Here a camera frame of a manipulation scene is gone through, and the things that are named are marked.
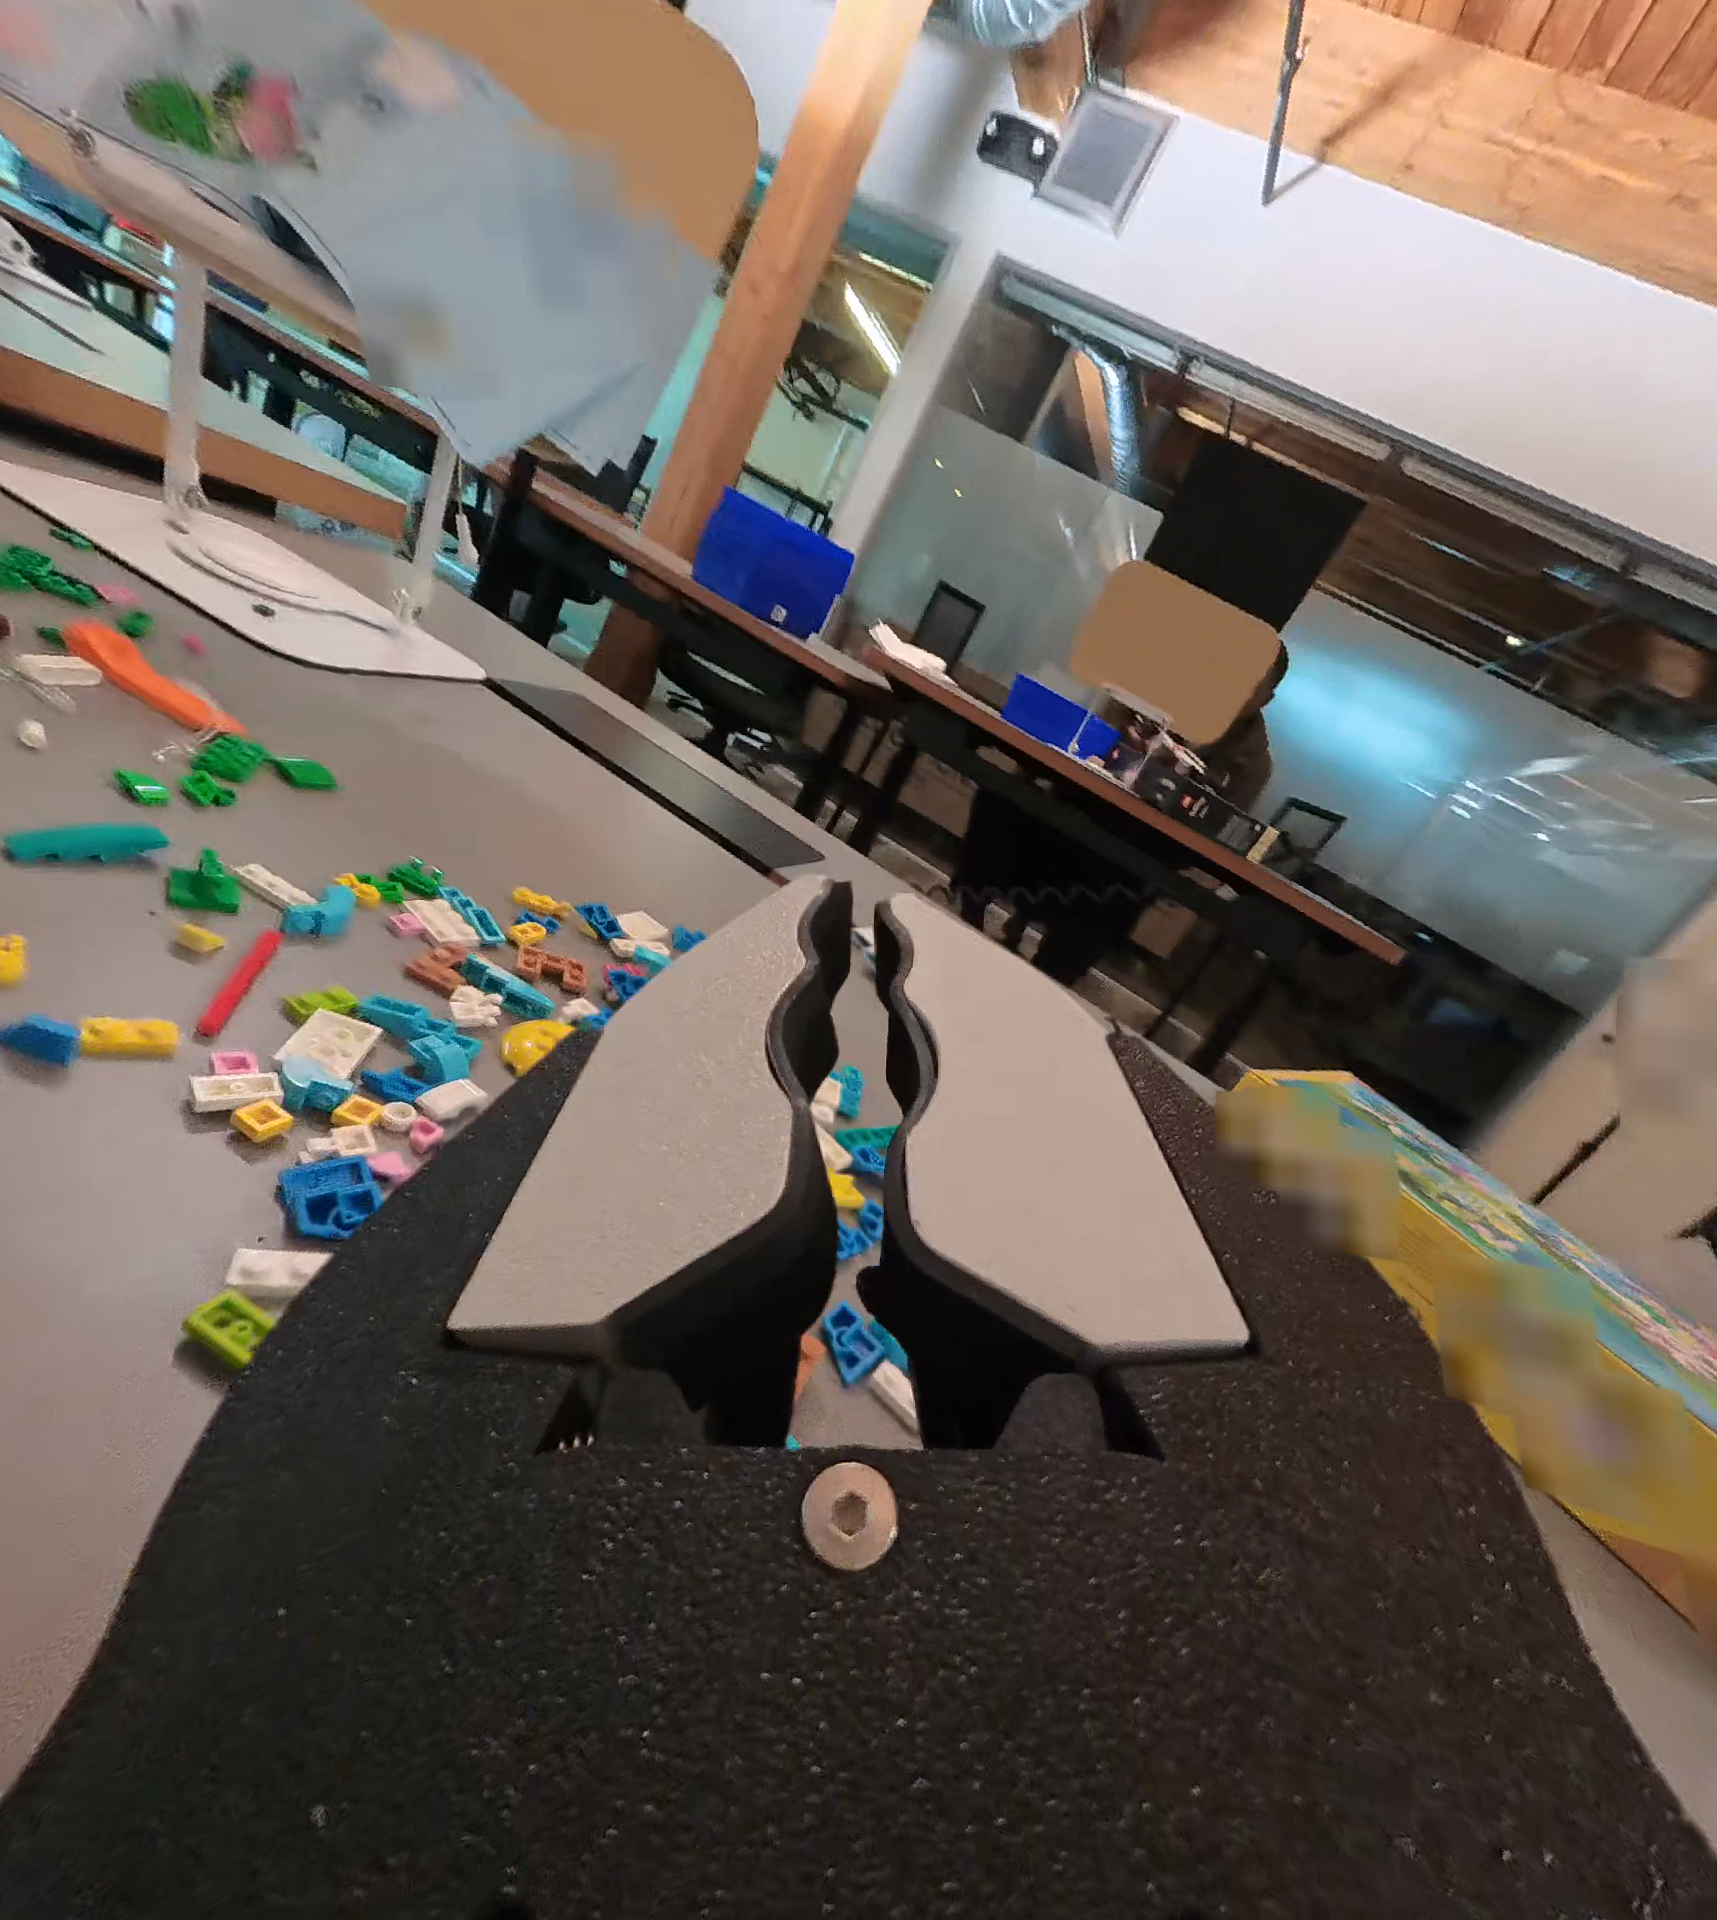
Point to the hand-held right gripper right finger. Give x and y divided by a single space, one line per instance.
1068 1185

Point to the white paper stack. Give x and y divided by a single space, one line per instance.
903 648

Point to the pile of mixed lego pieces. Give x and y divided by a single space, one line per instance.
327 1043

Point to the wooden office table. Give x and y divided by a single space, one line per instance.
619 540
1173 840

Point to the small black monitor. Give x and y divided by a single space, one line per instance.
1308 837
950 622

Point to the white lamp base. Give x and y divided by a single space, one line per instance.
273 584

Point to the small white lego plate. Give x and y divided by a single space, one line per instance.
56 668

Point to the air vent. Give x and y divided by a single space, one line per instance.
1104 150

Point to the large blue plastic bin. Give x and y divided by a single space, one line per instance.
775 563

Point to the green lego slope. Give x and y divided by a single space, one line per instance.
301 772

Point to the black lego box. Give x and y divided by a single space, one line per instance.
1211 818

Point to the open light blue booklet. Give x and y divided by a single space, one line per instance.
498 270

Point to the wooden pillar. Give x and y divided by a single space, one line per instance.
783 301

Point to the orange brick separator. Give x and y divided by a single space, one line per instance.
139 675

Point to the red lego rod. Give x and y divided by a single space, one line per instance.
237 986

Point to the clear acrylic case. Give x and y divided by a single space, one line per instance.
1091 735

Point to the black wall panel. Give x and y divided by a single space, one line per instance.
1247 525

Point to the yellow lego box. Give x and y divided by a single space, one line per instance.
1548 1215

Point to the teal curved lego piece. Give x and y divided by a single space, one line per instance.
87 842

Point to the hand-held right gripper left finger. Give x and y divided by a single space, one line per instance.
648 1185

